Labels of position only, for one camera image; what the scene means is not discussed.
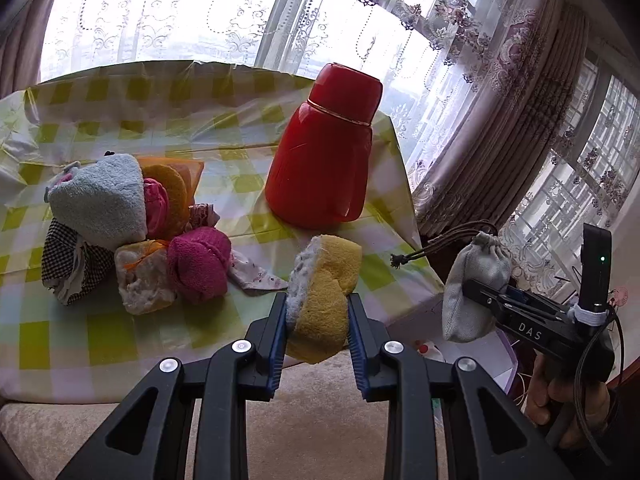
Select mauve pleated drape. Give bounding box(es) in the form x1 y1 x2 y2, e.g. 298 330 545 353
0 0 68 97
414 0 603 237

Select black and white checked cloth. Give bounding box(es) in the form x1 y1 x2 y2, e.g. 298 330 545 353
41 219 116 307

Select magenta rolled terry cloth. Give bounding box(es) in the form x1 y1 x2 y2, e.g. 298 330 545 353
166 226 232 304

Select beige upholstered seat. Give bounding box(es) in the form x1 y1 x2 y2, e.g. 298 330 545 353
0 360 451 480

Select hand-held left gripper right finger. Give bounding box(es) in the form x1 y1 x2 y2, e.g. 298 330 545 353
347 292 576 480

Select round yellow sponge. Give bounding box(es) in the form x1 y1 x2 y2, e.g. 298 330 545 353
142 164 191 239

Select light blue towel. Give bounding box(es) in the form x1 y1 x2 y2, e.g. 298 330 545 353
47 154 149 251

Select pale sponge in orange net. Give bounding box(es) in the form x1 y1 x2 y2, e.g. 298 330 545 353
114 240 177 316

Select red patterned fabric piece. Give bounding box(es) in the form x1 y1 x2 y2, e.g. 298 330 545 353
188 203 220 234

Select yellow checked plastic tablecloth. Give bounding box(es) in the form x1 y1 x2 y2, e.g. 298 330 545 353
0 60 446 406

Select yellow sponge with grey scourer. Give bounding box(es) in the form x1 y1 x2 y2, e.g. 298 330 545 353
284 234 364 365

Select embroidered lace curtain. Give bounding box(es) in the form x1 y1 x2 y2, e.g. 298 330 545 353
40 0 640 281

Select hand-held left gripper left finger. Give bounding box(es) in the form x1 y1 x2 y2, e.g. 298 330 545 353
55 292 289 480

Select magenta knitted glove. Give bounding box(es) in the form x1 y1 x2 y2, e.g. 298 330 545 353
143 178 172 241

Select grey drawstring pouch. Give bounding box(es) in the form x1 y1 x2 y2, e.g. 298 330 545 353
390 221 512 344

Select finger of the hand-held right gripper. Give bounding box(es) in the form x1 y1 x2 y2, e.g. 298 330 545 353
502 284 571 313
462 279 507 327

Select black cable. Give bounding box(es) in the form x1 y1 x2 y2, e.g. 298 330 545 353
573 305 624 467

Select pink fleece cloth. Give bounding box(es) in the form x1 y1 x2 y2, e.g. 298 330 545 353
46 161 82 202

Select red thermos jug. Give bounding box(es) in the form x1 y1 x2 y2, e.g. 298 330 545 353
264 62 384 231

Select white floral cloth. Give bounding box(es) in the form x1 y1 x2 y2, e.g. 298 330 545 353
229 249 289 294

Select person's right hand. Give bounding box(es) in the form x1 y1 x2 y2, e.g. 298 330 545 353
524 354 620 449

